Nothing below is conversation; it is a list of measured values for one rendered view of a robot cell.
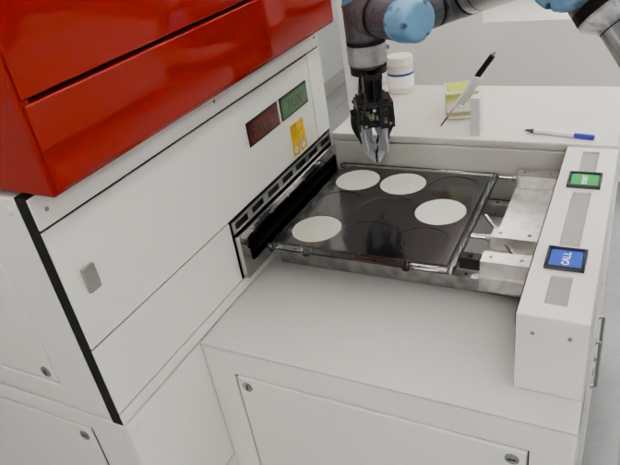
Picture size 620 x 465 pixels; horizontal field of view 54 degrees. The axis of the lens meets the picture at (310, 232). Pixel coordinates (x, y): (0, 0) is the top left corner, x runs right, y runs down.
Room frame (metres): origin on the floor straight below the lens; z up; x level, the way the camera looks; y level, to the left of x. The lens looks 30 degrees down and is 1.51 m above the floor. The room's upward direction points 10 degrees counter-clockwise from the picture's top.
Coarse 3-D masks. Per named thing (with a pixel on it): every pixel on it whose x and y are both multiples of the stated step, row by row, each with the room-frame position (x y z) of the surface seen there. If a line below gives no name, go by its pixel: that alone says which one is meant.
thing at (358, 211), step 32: (320, 192) 1.21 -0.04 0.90; (352, 192) 1.18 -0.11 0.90; (384, 192) 1.16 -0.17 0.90; (416, 192) 1.13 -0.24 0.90; (448, 192) 1.11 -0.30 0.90; (480, 192) 1.09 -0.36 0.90; (352, 224) 1.05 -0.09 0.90; (384, 224) 1.03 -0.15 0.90; (416, 224) 1.00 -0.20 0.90; (448, 224) 0.98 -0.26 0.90; (384, 256) 0.91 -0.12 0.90; (416, 256) 0.90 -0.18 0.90; (448, 256) 0.88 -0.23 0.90
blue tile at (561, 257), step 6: (552, 252) 0.75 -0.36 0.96; (558, 252) 0.75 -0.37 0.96; (564, 252) 0.75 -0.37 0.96; (570, 252) 0.75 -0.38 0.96; (576, 252) 0.74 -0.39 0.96; (582, 252) 0.74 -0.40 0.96; (552, 258) 0.74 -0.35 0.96; (558, 258) 0.73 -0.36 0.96; (564, 258) 0.73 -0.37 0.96; (570, 258) 0.73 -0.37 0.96; (576, 258) 0.73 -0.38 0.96; (582, 258) 0.72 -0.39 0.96; (552, 264) 0.72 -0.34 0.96; (558, 264) 0.72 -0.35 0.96; (564, 264) 0.72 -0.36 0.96; (570, 264) 0.72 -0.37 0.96; (576, 264) 0.71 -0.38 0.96
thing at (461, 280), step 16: (288, 256) 1.07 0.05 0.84; (304, 256) 1.05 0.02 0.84; (320, 256) 1.03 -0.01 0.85; (352, 272) 1.00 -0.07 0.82; (368, 272) 0.98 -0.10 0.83; (384, 272) 0.96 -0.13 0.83; (400, 272) 0.94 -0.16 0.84; (416, 272) 0.93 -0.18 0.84; (464, 272) 0.89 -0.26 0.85; (464, 288) 0.88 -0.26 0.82
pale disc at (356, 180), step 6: (342, 174) 1.28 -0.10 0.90; (348, 174) 1.27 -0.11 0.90; (354, 174) 1.27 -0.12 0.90; (360, 174) 1.26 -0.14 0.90; (366, 174) 1.26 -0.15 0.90; (372, 174) 1.25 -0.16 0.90; (342, 180) 1.25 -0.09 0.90; (348, 180) 1.24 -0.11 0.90; (354, 180) 1.24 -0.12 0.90; (360, 180) 1.23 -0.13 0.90; (366, 180) 1.23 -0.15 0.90; (372, 180) 1.22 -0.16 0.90; (378, 180) 1.22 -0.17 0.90; (342, 186) 1.22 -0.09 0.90; (348, 186) 1.21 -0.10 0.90; (354, 186) 1.21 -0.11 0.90; (360, 186) 1.20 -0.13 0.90; (366, 186) 1.20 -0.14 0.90
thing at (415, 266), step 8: (272, 248) 1.02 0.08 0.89; (280, 248) 1.01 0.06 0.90; (288, 248) 1.00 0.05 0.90; (296, 248) 0.99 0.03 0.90; (304, 248) 0.98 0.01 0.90; (312, 248) 0.98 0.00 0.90; (328, 256) 0.95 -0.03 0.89; (336, 256) 0.95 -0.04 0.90; (344, 256) 0.94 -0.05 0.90; (352, 256) 0.93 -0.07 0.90; (360, 256) 0.92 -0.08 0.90; (368, 256) 0.92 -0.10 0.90; (376, 256) 0.91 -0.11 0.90; (376, 264) 0.91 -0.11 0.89; (384, 264) 0.90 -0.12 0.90; (392, 264) 0.89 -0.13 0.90; (400, 264) 0.88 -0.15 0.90; (408, 264) 0.88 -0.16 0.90; (416, 264) 0.87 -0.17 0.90; (424, 264) 0.87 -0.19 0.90; (432, 272) 0.85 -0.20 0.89; (440, 272) 0.84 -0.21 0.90; (448, 272) 0.84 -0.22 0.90
